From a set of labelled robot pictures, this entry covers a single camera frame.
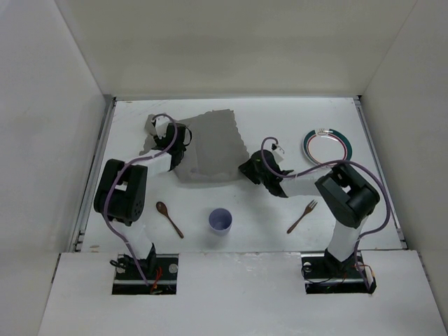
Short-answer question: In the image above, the right aluminium table rail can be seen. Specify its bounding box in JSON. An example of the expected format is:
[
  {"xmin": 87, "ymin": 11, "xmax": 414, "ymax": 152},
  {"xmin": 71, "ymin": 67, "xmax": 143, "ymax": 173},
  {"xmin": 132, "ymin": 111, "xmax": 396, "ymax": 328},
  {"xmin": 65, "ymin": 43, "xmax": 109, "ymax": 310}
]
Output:
[{"xmin": 353, "ymin": 95, "xmax": 409, "ymax": 250}]

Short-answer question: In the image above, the white plate green red rim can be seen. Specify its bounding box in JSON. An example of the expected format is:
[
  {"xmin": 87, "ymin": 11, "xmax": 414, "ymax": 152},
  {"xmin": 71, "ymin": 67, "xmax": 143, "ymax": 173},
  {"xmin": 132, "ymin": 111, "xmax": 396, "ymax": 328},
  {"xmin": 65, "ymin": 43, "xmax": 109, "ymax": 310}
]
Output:
[{"xmin": 302, "ymin": 128, "xmax": 353, "ymax": 165}]

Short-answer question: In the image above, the aluminium table rail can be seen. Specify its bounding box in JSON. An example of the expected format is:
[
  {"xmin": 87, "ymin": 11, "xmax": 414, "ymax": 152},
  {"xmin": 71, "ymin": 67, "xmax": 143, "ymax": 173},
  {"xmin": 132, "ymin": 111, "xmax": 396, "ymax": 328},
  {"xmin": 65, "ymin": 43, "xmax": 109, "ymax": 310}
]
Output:
[
  {"xmin": 66, "ymin": 94, "xmax": 116, "ymax": 252},
  {"xmin": 353, "ymin": 95, "xmax": 409, "ymax": 250}
]

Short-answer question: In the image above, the brown wooden fork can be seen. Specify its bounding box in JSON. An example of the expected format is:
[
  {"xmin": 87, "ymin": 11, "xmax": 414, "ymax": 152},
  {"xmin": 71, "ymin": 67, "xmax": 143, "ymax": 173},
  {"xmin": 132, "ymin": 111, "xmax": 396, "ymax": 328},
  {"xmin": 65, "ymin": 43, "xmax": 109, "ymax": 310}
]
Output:
[{"xmin": 286, "ymin": 199, "xmax": 317, "ymax": 235}]

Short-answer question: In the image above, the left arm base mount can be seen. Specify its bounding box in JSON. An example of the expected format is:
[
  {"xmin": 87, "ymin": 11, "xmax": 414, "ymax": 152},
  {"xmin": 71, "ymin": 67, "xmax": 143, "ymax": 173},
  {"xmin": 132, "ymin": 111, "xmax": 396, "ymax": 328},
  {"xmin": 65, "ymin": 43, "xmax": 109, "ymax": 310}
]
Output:
[{"xmin": 109, "ymin": 254, "xmax": 179, "ymax": 295}]

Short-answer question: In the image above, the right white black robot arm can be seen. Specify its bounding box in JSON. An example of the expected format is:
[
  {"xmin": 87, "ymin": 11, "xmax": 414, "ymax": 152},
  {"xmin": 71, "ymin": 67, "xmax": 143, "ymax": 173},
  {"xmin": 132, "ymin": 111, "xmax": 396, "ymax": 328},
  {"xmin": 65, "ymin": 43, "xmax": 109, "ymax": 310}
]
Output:
[{"xmin": 238, "ymin": 150, "xmax": 386, "ymax": 273}]

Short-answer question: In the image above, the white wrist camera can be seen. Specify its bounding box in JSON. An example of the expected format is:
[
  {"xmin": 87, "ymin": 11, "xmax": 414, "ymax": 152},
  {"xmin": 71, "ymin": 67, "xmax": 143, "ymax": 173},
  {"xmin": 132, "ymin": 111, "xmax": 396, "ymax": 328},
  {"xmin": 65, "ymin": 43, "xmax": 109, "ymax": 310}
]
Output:
[
  {"xmin": 144, "ymin": 114, "xmax": 170, "ymax": 139},
  {"xmin": 271, "ymin": 143, "xmax": 285, "ymax": 156}
]

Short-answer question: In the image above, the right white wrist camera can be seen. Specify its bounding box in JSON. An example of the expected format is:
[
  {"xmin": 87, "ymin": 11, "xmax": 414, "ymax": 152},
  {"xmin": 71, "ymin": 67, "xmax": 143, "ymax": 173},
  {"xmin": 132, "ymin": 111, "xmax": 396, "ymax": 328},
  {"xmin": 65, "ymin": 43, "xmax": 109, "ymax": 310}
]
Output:
[{"xmin": 271, "ymin": 143, "xmax": 285, "ymax": 156}]

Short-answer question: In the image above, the left aluminium table rail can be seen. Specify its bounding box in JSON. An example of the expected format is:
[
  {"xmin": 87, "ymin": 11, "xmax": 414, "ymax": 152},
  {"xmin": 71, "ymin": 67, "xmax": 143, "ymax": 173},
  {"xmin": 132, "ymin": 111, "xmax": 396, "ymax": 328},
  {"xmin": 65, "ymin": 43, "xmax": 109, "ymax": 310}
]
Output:
[{"xmin": 66, "ymin": 94, "xmax": 116, "ymax": 252}]

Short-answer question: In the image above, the lilac plastic cup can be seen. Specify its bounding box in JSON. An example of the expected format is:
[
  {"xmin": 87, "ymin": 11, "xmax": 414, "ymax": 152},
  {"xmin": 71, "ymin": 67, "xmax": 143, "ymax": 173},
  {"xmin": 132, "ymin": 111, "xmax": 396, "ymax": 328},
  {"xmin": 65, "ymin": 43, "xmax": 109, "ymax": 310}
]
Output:
[{"xmin": 209, "ymin": 208, "xmax": 232, "ymax": 236}]

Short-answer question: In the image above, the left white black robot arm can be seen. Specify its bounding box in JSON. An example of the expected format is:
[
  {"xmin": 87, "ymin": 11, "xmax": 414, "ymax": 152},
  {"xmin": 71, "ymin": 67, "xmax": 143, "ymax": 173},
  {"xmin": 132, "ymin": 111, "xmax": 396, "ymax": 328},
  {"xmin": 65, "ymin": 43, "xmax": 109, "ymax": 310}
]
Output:
[{"xmin": 93, "ymin": 122, "xmax": 193, "ymax": 278}]

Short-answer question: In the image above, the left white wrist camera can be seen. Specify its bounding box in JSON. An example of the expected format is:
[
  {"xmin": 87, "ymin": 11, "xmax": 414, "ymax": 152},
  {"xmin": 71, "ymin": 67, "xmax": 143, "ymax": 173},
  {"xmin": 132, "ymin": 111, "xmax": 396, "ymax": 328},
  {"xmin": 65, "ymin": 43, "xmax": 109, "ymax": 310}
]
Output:
[{"xmin": 144, "ymin": 114, "xmax": 170, "ymax": 139}]

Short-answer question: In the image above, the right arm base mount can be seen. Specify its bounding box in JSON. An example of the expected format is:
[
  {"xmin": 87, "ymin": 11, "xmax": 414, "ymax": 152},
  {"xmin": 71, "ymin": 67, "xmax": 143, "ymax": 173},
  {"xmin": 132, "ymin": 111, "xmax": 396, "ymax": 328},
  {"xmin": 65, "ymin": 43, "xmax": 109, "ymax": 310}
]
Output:
[{"xmin": 300, "ymin": 252, "xmax": 377, "ymax": 295}]

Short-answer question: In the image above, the brown wooden spoon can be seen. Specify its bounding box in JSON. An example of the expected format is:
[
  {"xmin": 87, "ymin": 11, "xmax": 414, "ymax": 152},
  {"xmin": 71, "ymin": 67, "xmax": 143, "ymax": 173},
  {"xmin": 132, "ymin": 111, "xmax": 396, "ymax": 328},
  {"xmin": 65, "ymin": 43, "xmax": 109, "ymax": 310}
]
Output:
[{"xmin": 156, "ymin": 201, "xmax": 184, "ymax": 239}]

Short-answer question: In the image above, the grey cloth placemat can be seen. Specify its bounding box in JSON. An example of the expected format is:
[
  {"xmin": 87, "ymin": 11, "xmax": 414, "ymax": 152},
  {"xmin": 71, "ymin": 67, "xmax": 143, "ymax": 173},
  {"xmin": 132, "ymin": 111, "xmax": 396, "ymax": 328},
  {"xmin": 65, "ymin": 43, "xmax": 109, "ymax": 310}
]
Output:
[{"xmin": 139, "ymin": 109, "xmax": 249, "ymax": 183}]

